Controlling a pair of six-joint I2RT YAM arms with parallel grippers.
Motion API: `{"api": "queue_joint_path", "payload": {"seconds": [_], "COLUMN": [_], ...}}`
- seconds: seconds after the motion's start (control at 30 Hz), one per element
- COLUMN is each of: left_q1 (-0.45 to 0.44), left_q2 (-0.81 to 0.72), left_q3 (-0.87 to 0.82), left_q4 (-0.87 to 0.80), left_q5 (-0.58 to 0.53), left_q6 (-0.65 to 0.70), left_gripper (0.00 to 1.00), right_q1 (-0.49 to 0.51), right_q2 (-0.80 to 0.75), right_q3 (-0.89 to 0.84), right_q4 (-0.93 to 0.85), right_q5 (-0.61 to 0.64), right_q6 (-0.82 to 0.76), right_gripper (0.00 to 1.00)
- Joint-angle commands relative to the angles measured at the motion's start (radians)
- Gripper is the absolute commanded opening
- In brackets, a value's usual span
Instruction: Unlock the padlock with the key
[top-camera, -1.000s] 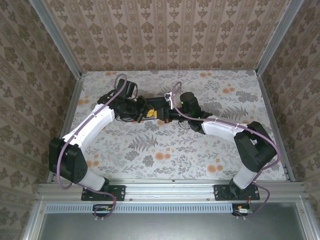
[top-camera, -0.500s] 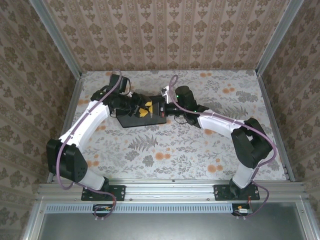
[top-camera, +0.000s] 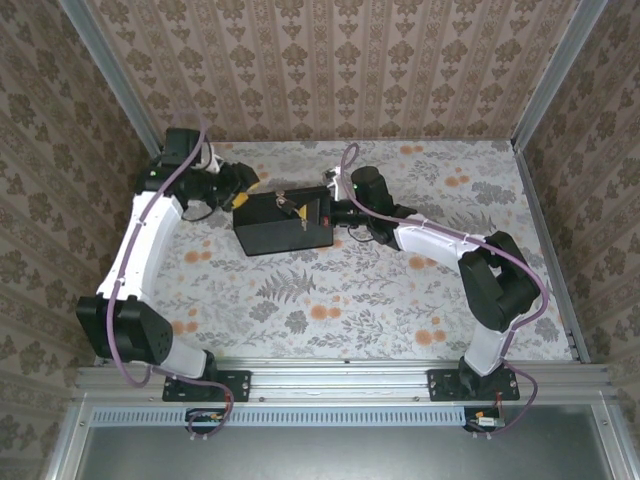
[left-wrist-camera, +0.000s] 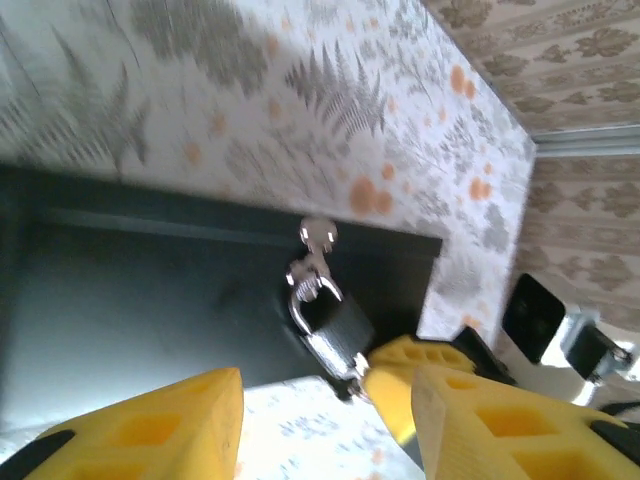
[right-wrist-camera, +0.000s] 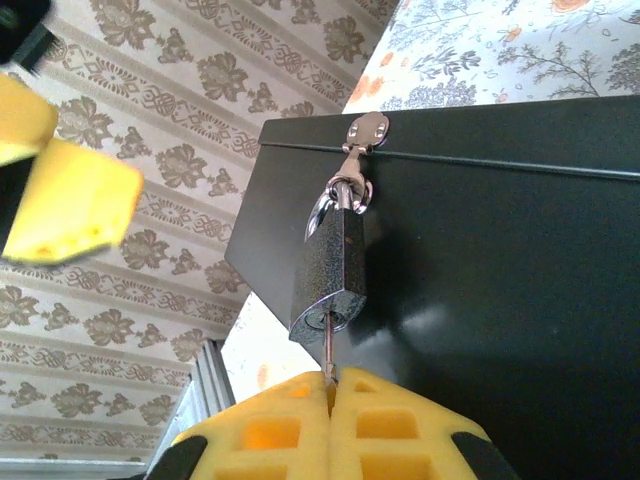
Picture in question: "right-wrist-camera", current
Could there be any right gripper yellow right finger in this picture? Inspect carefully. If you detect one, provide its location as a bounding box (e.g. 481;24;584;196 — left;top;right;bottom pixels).
330;366;524;480

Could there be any black box with painted lid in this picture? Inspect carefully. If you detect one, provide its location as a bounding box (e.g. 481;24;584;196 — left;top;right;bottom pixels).
223;94;640;480

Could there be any silver box hasp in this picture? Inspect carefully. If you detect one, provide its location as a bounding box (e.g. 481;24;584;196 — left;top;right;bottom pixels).
327;110;390;214

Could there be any silver key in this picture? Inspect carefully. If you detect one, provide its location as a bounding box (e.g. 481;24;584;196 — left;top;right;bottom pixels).
321;308;340;394

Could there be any aluminium frame side rail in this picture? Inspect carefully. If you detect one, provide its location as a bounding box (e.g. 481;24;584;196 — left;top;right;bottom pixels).
143;337;237;476

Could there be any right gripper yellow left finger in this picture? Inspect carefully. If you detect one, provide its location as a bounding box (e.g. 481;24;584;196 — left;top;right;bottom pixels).
147;369;334;480

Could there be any dark grey padlock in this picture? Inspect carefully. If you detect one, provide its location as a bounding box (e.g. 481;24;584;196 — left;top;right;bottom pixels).
288;172;375;351

